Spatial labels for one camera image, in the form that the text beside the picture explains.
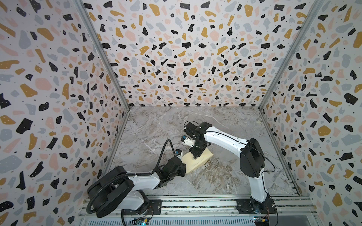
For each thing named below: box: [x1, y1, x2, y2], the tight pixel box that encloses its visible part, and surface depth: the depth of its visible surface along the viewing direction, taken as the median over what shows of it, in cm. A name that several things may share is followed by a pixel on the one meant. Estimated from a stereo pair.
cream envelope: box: [181, 147, 214, 174], surface depth 92 cm
